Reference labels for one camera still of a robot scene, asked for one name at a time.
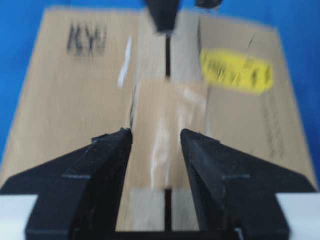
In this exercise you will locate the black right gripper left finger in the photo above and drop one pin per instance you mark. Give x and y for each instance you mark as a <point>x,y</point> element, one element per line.
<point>74,197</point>

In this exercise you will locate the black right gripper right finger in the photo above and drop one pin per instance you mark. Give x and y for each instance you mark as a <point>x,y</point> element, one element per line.
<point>234,192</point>

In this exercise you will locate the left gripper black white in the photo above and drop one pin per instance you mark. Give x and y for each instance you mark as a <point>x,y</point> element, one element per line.
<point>164,12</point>

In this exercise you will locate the brown tape strip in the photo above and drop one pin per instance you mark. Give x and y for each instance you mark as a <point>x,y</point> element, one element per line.
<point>163,110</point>

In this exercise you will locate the cardboard box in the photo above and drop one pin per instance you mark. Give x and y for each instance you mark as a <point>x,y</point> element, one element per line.
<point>82,83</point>

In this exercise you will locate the yellow sticker label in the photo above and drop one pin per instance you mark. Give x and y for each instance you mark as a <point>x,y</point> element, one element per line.
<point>232,70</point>

